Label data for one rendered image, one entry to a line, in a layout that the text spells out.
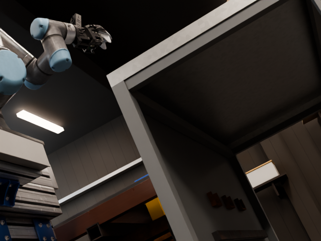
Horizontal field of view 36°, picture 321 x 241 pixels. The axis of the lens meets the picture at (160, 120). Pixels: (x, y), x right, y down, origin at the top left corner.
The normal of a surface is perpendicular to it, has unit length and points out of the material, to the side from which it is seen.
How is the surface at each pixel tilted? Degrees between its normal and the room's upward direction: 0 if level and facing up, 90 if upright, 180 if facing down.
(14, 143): 90
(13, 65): 97
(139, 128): 90
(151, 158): 90
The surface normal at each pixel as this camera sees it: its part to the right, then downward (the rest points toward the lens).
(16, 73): 0.69, -0.40
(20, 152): 0.87, -0.47
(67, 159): -0.31, -0.23
